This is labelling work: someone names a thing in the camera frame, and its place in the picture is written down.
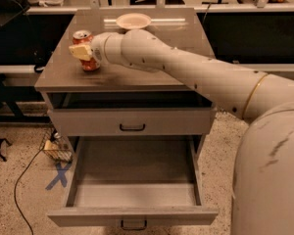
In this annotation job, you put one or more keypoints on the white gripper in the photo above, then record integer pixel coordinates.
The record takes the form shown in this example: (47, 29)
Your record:
(96, 50)

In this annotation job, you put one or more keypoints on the red coke can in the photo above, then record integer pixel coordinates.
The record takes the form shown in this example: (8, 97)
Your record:
(85, 36)

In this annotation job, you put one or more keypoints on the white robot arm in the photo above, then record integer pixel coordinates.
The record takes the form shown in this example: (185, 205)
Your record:
(263, 178)

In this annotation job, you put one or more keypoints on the closed grey upper drawer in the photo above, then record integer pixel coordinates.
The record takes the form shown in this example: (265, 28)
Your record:
(131, 122)

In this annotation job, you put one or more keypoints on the grey drawer cabinet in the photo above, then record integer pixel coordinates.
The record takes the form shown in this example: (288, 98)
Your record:
(64, 85)

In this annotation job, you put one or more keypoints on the open grey middle drawer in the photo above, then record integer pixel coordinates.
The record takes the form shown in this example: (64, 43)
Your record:
(134, 182)

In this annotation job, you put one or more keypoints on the white paper bowl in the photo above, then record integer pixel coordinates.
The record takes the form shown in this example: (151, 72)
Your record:
(133, 21)

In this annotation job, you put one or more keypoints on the blue tape cross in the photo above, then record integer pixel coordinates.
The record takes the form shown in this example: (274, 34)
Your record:
(60, 177)

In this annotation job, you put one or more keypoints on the wire basket with items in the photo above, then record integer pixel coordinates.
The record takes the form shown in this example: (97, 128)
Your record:
(54, 147)

